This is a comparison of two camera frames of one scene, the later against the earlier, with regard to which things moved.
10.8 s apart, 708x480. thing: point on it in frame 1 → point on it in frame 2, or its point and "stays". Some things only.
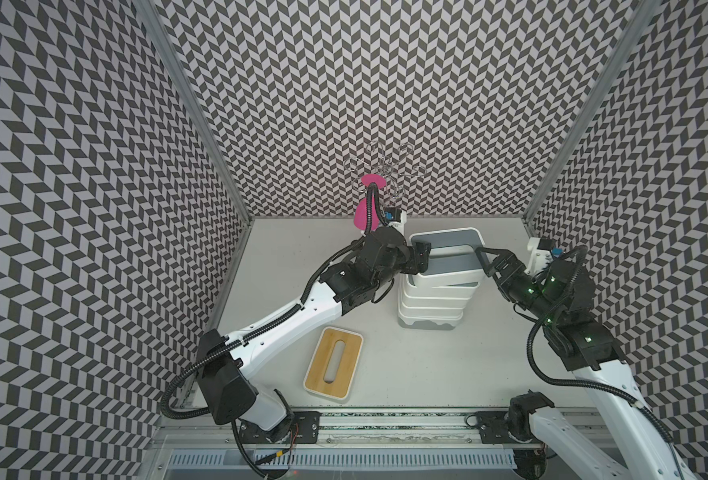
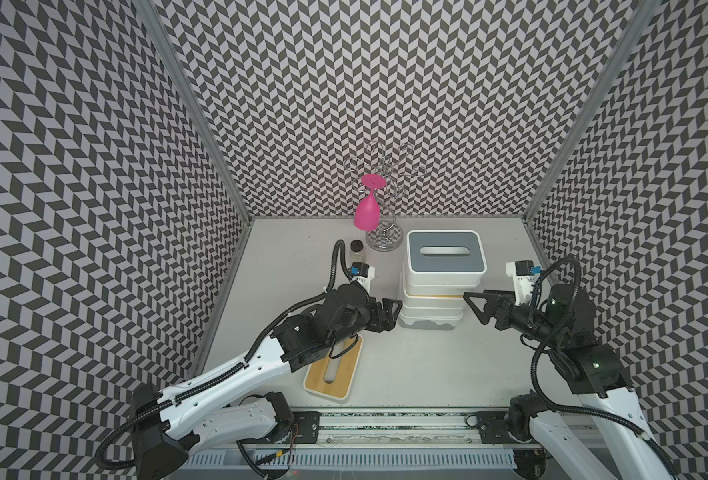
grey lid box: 453,262 stays
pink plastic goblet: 361,206 stays
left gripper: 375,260 → 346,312
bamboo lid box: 339,387 stays
